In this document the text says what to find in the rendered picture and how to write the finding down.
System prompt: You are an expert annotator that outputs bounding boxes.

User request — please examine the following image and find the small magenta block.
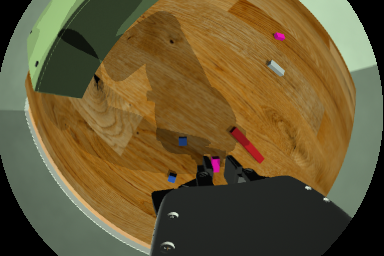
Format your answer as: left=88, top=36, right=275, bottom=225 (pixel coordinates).
left=274, top=32, right=285, bottom=41
left=211, top=156, right=220, bottom=172

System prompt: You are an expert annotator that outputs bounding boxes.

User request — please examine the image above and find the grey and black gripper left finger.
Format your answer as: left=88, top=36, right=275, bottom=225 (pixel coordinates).
left=151, top=156, right=214, bottom=217

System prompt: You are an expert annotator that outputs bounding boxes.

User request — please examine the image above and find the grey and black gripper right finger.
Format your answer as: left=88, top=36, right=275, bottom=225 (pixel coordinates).
left=224, top=155, right=269, bottom=184

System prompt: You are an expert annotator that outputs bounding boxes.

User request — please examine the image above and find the red rod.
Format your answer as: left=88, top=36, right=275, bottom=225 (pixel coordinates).
left=230, top=127, right=265, bottom=164

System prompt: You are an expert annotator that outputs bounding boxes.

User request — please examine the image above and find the grey rod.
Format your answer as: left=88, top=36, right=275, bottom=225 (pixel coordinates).
left=267, top=60, right=285, bottom=77

